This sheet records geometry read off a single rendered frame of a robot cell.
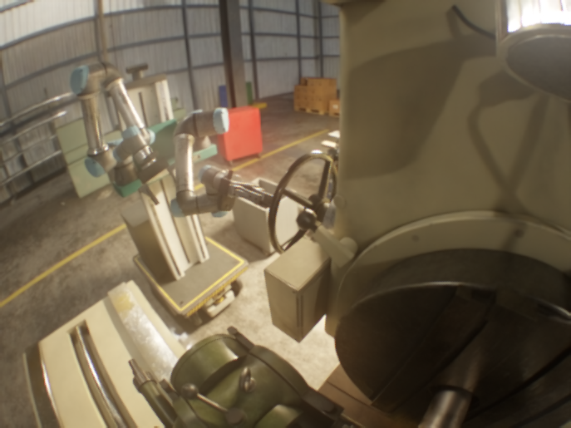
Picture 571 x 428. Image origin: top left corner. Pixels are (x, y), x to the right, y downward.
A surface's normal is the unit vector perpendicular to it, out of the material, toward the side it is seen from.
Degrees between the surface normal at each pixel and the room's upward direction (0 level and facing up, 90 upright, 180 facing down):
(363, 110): 90
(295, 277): 0
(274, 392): 32
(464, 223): 90
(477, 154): 90
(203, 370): 9
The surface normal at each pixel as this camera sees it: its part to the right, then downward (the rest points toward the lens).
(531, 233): -0.65, 0.45
